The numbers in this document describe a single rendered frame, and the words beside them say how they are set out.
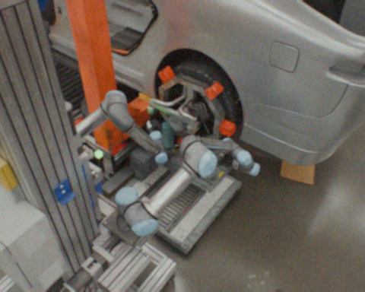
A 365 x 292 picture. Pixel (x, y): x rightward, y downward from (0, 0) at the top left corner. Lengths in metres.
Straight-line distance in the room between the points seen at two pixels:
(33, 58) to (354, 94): 1.60
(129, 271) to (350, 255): 1.81
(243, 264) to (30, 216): 1.71
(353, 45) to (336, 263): 1.69
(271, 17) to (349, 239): 1.91
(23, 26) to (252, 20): 1.28
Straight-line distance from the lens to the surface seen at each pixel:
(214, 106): 2.35
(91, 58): 2.28
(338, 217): 3.26
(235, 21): 2.13
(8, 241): 1.54
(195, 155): 1.66
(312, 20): 2.01
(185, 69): 2.48
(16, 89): 1.25
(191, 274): 2.71
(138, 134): 1.97
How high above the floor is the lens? 2.43
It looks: 44 degrees down
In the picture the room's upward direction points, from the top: 1 degrees clockwise
